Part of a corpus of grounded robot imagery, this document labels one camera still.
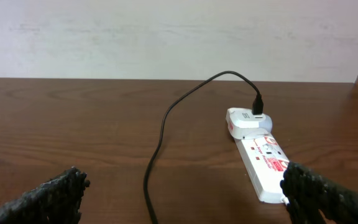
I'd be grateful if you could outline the black charger cable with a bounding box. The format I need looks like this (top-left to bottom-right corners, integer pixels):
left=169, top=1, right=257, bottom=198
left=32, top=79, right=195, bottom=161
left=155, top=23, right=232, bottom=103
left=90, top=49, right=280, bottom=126
left=143, top=70, right=265, bottom=224

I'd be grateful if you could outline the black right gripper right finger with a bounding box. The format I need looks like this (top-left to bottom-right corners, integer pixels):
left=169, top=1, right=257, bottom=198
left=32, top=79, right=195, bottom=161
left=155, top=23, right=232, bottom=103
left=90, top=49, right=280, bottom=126
left=280, top=162, right=358, bottom=224

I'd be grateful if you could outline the white charger adapter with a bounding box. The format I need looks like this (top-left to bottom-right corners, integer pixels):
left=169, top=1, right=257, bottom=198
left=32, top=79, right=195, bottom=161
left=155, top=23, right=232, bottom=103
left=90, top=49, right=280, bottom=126
left=226, top=108, right=273, bottom=140

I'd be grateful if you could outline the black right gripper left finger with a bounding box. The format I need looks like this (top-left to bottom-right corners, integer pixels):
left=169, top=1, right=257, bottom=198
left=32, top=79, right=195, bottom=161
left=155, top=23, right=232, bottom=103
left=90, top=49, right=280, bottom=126
left=0, top=166, right=90, bottom=224

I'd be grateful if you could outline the white power strip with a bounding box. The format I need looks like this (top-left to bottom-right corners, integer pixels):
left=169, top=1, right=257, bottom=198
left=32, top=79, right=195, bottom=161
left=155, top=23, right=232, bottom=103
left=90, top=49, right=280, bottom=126
left=234, top=133, right=289, bottom=205

